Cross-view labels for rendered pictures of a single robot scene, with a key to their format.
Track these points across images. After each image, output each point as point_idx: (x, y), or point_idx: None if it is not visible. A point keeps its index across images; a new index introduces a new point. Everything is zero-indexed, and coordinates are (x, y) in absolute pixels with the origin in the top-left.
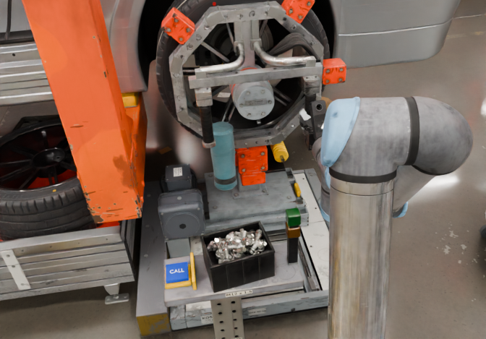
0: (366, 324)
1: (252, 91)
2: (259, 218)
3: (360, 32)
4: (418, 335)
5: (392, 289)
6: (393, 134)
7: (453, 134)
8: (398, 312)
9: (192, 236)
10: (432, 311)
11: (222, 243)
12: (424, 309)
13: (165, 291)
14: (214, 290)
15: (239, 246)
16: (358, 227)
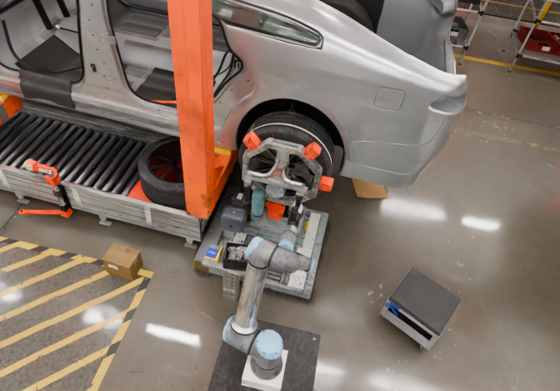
0: (246, 308)
1: (274, 186)
2: (276, 233)
3: (358, 163)
4: (322, 326)
5: (325, 300)
6: (263, 258)
7: (282, 265)
8: (320, 312)
9: None
10: (337, 319)
11: (233, 250)
12: (334, 316)
13: (203, 258)
14: (223, 268)
15: (239, 254)
16: (249, 278)
